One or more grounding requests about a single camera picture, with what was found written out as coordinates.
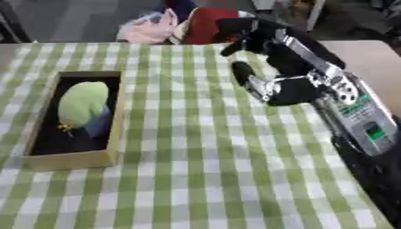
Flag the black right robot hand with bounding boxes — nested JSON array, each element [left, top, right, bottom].
[[214, 17, 348, 107]]

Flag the tan cardboard box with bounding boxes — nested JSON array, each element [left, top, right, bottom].
[[20, 70, 125, 173]]

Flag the dark blue cloth item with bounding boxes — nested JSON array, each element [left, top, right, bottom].
[[161, 0, 198, 23]]

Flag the pink cloth bag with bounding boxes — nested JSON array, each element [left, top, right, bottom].
[[117, 8, 181, 45]]

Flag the blue-grey block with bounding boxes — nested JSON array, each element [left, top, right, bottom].
[[81, 106, 113, 139]]

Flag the light green soft toy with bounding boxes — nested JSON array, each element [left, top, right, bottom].
[[56, 81, 112, 129]]

